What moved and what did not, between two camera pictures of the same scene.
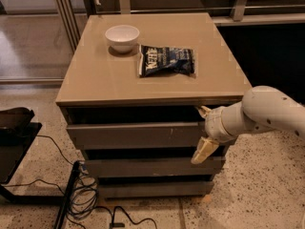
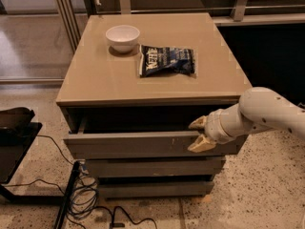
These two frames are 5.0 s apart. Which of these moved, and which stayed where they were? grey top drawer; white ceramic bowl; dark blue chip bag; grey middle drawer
Moved: grey top drawer
Stayed: dark blue chip bag; grey middle drawer; white ceramic bowl
